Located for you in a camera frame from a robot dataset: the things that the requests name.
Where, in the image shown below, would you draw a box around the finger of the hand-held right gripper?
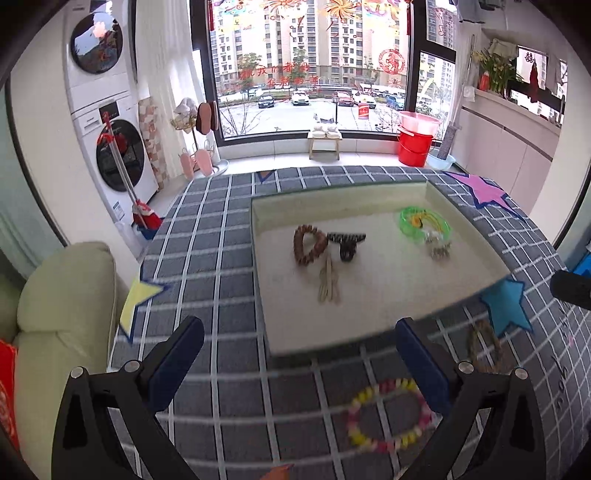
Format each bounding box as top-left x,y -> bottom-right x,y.
550,270 -> 591,311

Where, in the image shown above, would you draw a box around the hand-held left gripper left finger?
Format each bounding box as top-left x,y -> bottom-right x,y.
52,315 -> 205,480

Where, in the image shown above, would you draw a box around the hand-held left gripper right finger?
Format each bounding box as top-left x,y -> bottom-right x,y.
394,316 -> 548,480

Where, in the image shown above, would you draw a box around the colourful bead bracelet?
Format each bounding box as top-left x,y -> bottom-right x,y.
346,377 -> 435,453

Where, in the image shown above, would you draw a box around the white shallow tray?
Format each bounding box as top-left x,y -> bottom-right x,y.
250,180 -> 520,357

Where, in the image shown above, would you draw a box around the black claw hair clip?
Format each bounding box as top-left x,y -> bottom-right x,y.
327,232 -> 367,263

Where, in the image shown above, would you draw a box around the green plastic bangle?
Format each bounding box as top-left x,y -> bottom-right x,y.
399,206 -> 451,245

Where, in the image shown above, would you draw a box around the brown wooden bead bracelet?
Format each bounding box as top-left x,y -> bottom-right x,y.
293,224 -> 329,267

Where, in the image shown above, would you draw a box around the grey checked star tablecloth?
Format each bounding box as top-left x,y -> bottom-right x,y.
108,164 -> 591,480

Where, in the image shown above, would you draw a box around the cream sofa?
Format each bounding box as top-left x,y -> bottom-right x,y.
0,240 -> 134,480

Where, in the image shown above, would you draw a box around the red mop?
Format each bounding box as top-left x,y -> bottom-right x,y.
97,111 -> 163,232

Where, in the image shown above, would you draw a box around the white cabinet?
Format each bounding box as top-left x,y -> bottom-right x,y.
455,88 -> 561,208

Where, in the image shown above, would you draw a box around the red cushion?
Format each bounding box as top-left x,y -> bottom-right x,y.
0,339 -> 21,453

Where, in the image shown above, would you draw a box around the grey mesh board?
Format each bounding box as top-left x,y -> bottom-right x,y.
436,127 -> 460,155

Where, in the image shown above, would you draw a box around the pink slippers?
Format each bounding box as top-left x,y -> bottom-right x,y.
180,143 -> 218,178

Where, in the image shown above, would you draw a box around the red bucket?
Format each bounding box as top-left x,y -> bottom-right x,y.
397,127 -> 435,167

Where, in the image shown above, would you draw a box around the white washing machine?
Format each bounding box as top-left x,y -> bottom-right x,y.
69,99 -> 160,222

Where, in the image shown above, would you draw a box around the checked tile board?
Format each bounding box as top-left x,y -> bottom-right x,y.
137,97 -> 169,190

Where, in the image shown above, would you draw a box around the pink basin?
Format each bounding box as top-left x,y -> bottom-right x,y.
398,111 -> 441,137

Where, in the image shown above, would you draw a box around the green potted plant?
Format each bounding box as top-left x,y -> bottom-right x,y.
473,48 -> 518,95

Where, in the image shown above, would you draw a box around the small wooden stool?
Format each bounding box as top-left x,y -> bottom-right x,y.
308,133 -> 342,161

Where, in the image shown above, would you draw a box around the brown slipper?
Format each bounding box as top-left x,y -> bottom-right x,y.
196,102 -> 220,134

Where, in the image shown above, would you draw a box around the white plush slippers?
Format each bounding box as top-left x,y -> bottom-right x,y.
173,98 -> 197,130

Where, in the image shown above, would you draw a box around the black framed window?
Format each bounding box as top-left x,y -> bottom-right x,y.
189,0 -> 462,148

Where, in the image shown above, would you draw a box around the white curtain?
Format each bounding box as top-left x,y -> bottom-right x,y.
136,0 -> 208,171

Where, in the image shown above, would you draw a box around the white dryer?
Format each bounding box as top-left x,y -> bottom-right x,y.
62,0 -> 139,114

